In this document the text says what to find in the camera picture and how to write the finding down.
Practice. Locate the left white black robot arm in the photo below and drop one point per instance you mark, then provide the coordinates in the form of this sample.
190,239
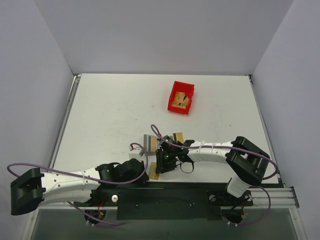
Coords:
35,188

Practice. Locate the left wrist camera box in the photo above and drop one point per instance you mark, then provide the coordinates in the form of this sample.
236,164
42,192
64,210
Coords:
136,153

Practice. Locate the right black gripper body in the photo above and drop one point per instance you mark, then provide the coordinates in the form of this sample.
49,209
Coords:
163,163

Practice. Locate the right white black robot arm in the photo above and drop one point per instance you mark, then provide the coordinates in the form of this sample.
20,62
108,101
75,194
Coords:
248,162

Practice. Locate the red plastic bin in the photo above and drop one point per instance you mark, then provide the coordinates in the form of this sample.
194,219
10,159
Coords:
188,89

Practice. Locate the gold cards in bin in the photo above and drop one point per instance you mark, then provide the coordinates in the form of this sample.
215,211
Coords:
181,100

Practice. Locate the aluminium table frame rail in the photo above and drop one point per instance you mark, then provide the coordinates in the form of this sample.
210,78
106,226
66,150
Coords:
32,217

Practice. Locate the grey card holder wallet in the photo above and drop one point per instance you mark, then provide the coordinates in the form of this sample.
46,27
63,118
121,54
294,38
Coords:
145,136

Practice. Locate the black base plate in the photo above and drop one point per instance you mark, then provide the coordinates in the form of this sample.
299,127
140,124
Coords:
167,200

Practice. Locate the gold card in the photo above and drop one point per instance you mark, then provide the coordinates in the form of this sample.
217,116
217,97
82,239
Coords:
152,172
152,144
178,137

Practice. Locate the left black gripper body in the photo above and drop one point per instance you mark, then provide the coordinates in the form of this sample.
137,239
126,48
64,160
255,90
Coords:
139,175

